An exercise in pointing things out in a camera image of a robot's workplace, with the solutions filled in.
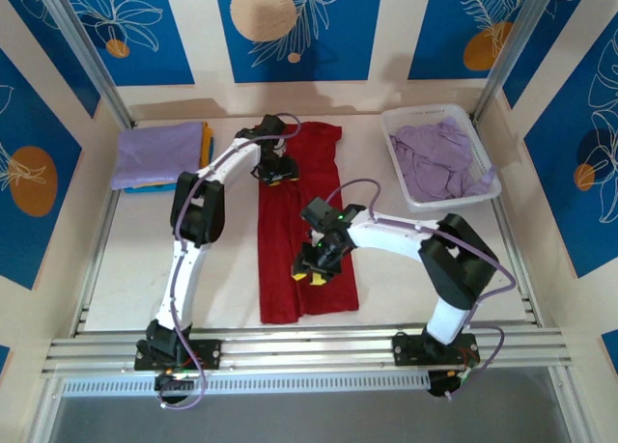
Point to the red t-shirt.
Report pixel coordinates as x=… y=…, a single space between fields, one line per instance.
x=277 y=269

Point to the white plastic laundry basket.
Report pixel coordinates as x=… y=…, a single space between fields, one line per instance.
x=434 y=112

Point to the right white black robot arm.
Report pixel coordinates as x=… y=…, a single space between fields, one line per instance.
x=449 y=269

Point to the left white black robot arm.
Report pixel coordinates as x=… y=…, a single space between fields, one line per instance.
x=189 y=279

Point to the folded yellow orange t-shirt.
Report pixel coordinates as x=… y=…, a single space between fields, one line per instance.
x=209 y=144

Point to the folded lilac t-shirt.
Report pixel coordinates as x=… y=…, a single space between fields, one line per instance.
x=154 y=153

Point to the folded blue t-shirt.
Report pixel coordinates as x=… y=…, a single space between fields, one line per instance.
x=149 y=188

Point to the crumpled lilac t-shirt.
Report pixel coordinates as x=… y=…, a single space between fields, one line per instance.
x=434 y=158

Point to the right black connector box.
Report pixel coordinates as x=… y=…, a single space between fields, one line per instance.
x=439 y=382

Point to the black connector box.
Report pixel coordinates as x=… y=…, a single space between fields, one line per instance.
x=439 y=382
x=169 y=382

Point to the left black connector box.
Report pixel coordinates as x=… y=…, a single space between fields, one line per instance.
x=169 y=382

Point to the aluminium rail beam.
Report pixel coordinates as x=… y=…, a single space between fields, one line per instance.
x=309 y=346

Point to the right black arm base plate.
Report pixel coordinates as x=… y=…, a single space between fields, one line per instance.
x=405 y=349

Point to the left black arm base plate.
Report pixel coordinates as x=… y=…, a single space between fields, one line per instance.
x=207 y=353

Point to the right aluminium side rail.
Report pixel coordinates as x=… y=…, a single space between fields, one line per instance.
x=512 y=250

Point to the left aluminium frame post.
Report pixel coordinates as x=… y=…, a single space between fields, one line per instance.
x=87 y=52

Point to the aluminium frame post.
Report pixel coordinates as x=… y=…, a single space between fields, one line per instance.
x=516 y=47
x=87 y=52

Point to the right aluminium frame post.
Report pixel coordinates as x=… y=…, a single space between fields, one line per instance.
x=516 y=47

